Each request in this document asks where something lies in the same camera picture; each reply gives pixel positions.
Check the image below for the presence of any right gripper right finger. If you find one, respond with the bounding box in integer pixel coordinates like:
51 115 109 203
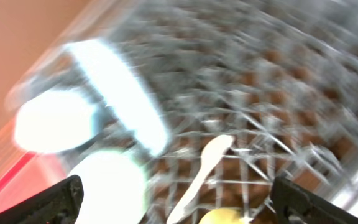
270 177 358 224

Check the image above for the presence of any yellow plastic cup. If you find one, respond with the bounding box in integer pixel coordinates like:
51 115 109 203
199 208 249 224

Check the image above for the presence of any red serving tray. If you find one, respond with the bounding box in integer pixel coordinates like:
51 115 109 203
0 120 67 212

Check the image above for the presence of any white plastic spoon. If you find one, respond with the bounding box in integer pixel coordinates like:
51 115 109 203
166 134 234 224

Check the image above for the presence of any green bowl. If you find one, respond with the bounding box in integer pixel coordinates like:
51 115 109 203
69 151 148 224

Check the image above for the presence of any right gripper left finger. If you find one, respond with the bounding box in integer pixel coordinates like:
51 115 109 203
0 175 84 224

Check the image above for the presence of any grey dishwasher rack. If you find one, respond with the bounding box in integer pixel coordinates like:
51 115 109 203
4 0 358 224

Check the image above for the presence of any light blue bowl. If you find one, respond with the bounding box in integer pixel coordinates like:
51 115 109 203
13 90 103 154

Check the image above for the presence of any light blue plate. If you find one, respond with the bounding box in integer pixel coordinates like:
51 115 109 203
64 39 171 157

